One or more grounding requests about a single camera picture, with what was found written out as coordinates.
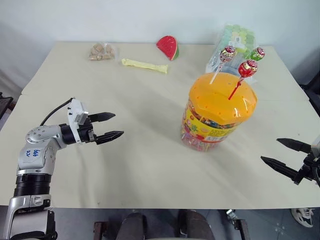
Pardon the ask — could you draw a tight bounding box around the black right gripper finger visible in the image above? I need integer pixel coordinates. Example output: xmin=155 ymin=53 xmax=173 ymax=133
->
xmin=276 ymin=137 xmax=313 ymax=154
xmin=260 ymin=155 xmax=301 ymax=180

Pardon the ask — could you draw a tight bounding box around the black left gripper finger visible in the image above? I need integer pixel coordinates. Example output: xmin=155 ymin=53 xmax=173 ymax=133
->
xmin=88 ymin=112 xmax=117 ymax=124
xmin=95 ymin=130 xmax=125 ymax=146

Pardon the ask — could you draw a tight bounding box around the metal table leg caster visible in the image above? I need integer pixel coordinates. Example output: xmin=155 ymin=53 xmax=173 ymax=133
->
xmin=225 ymin=208 xmax=252 ymax=240

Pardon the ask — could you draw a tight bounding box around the clear bag of brown snacks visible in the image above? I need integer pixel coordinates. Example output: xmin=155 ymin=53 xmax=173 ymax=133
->
xmin=87 ymin=42 xmax=119 ymax=62

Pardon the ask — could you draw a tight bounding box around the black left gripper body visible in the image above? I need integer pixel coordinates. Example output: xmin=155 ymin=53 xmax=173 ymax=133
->
xmin=77 ymin=116 xmax=98 ymax=145

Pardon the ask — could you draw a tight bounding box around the dark rounded shape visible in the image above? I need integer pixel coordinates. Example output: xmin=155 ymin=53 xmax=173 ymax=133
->
xmin=177 ymin=209 xmax=216 ymax=240
xmin=120 ymin=211 xmax=148 ymax=240

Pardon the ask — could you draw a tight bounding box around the black box with dark frame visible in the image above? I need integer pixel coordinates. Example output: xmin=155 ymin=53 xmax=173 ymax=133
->
xmin=0 ymin=91 xmax=14 ymax=121

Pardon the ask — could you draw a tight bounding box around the green-wrapped lollipop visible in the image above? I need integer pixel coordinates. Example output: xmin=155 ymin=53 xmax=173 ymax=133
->
xmin=249 ymin=46 xmax=266 ymax=62

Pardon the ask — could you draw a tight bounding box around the red-yellow lollipop with white stick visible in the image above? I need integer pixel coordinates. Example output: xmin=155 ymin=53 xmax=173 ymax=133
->
xmin=209 ymin=45 xmax=238 ymax=85

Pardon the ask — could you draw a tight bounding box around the clear bag of green candies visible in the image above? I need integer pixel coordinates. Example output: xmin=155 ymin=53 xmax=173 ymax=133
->
xmin=205 ymin=23 xmax=259 ymax=84

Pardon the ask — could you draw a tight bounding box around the orange-lidded candy jar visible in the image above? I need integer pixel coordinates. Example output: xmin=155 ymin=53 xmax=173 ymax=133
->
xmin=180 ymin=72 xmax=259 ymax=152

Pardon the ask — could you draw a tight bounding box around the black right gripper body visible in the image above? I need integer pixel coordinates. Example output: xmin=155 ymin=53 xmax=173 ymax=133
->
xmin=293 ymin=151 xmax=320 ymax=187

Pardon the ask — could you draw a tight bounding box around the white sneaker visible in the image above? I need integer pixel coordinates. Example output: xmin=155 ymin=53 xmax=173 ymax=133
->
xmin=290 ymin=207 xmax=316 ymax=229

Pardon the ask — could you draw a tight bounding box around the long yellow snack packet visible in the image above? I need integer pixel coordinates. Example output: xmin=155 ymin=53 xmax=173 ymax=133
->
xmin=121 ymin=57 xmax=169 ymax=75

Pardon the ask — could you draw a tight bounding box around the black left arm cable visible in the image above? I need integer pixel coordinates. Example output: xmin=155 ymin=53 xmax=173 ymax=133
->
xmin=39 ymin=98 xmax=76 ymax=127

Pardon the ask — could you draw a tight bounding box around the red lollipop with red stick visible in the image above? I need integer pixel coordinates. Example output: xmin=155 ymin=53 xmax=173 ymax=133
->
xmin=227 ymin=59 xmax=259 ymax=101

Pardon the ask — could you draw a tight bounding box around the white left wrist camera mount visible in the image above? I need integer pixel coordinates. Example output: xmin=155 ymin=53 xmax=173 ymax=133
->
xmin=66 ymin=98 xmax=90 ymax=145

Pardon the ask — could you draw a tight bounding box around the watermelon slice toy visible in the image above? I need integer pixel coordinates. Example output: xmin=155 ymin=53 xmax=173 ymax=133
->
xmin=156 ymin=35 xmax=181 ymax=62

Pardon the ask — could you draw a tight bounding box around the black chair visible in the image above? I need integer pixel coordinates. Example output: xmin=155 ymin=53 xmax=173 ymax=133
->
xmin=299 ymin=71 xmax=320 ymax=121

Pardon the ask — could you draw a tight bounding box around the dark red metal frame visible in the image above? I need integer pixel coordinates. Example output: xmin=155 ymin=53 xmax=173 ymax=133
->
xmin=93 ymin=220 xmax=111 ymax=240

